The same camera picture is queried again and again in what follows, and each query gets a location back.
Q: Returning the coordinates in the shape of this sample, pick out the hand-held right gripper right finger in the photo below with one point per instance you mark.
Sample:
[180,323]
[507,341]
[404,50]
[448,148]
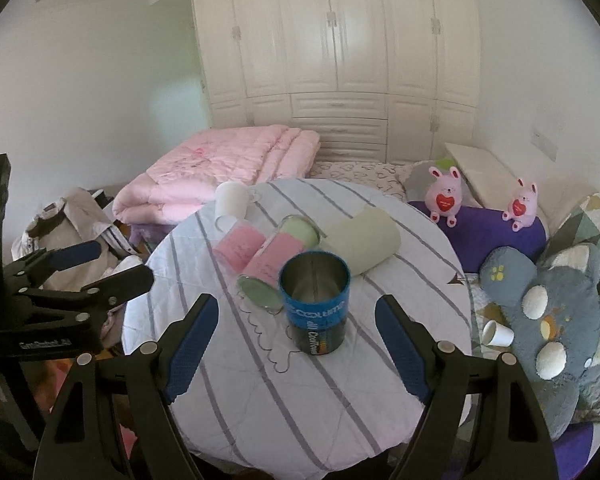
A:
[400,350]

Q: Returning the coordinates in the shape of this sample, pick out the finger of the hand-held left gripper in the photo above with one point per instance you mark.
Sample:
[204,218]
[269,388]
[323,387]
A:
[75,252]
[125,282]

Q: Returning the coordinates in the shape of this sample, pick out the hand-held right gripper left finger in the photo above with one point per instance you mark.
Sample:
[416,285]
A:
[192,345]

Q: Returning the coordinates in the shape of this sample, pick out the blue metal tin cup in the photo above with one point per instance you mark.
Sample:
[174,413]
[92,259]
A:
[325,320]

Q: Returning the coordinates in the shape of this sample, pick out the white paper cup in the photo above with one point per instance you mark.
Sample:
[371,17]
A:
[497,334]

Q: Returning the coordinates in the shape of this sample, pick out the pink lined glass cup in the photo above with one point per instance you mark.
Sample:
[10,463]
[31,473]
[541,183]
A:
[237,250]
[275,262]

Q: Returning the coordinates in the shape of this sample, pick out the green lined glass cup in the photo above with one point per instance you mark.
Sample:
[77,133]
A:
[300,232]

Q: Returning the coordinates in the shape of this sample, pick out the beige bag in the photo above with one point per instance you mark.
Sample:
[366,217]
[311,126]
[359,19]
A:
[75,220]

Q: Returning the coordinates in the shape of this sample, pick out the pale green cylinder can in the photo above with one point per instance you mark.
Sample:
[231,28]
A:
[365,240]

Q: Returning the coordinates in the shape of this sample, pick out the purple pillow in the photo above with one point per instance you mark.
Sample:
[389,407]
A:
[480,242]

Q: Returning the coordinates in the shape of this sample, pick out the white mug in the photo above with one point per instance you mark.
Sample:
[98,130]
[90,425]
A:
[232,199]

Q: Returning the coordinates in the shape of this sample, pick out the pink folded quilt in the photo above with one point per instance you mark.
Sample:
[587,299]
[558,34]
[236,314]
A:
[205,170]

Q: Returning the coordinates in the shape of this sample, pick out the large pink bunny plush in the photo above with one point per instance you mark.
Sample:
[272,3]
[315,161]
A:
[445,200]

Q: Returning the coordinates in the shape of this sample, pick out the grey koala plush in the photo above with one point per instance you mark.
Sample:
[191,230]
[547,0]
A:
[565,320]

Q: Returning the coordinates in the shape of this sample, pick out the heart print bedsheet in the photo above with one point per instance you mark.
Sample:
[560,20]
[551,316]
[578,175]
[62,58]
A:
[350,172]

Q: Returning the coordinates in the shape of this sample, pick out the small pink bunny plush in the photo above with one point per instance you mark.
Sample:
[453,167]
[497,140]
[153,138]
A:
[521,207]

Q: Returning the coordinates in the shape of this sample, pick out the cream flat cushion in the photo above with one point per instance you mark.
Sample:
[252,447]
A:
[485,170]

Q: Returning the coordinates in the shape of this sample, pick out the triangle pattern quilt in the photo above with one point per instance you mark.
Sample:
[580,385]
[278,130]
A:
[597,220]

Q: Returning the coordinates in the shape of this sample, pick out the cream wardrobe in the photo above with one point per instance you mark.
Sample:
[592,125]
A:
[330,60]

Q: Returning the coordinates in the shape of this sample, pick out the white wall socket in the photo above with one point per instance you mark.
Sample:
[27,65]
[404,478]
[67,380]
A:
[545,144]

